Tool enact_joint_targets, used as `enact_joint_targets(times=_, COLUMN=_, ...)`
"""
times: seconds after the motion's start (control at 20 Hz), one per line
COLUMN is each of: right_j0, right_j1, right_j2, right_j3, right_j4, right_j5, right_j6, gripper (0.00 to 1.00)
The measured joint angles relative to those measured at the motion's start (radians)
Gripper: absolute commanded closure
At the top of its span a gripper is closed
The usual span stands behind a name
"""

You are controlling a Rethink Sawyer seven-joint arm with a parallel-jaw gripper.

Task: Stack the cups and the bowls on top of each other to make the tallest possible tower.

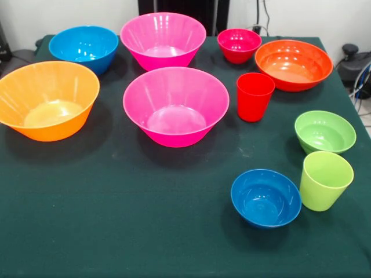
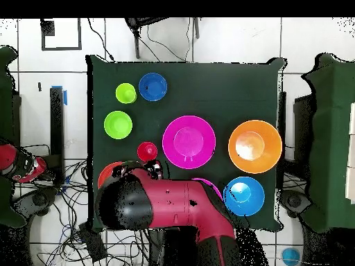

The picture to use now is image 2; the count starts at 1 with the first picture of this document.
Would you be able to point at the small green bowl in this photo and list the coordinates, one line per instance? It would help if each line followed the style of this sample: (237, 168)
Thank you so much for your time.
(118, 125)

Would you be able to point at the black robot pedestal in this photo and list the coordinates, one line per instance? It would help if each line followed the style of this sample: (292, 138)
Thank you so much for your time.
(177, 249)

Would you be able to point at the black square frame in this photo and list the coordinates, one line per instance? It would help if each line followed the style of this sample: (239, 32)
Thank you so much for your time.
(80, 33)

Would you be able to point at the black pedestal foot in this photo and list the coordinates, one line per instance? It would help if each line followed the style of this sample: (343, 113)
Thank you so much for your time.
(294, 201)
(38, 199)

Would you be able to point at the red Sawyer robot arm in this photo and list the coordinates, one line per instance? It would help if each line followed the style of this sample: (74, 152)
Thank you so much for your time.
(8, 158)
(177, 199)

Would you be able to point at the large orange bowl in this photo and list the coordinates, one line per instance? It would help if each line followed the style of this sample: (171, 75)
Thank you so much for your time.
(255, 146)

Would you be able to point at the red plastic cup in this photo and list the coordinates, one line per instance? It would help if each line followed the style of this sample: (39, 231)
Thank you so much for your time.
(147, 151)

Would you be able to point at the small dark blue bowl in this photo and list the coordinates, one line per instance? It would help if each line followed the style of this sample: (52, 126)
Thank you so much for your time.
(152, 86)

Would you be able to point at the blue round disc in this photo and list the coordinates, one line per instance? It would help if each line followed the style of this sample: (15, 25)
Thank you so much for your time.
(291, 256)

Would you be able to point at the black power box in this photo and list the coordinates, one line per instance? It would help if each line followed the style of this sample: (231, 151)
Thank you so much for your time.
(93, 243)

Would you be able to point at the dark green table cloth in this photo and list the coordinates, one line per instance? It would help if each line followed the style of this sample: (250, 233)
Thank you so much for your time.
(222, 91)
(5, 83)
(332, 110)

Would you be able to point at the small black item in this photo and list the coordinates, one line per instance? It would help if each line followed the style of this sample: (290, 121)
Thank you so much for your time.
(39, 86)

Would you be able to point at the light blue bowl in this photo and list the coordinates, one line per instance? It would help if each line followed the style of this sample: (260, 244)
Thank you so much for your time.
(243, 196)

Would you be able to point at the lime green plastic cup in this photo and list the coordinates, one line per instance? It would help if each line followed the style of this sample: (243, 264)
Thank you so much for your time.
(126, 93)

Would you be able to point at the large pink bowl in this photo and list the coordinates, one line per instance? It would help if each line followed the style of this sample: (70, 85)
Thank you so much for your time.
(214, 186)
(189, 142)

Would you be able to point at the red-orange wide bowl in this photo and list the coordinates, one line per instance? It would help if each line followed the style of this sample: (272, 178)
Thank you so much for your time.
(106, 173)

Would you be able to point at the black post with blue tape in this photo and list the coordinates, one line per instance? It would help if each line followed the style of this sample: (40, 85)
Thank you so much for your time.
(56, 124)

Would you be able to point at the white boxes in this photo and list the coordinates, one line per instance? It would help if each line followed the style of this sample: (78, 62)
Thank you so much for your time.
(351, 180)

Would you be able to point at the black metal stand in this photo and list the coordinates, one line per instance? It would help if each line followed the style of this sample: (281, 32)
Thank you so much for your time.
(136, 41)

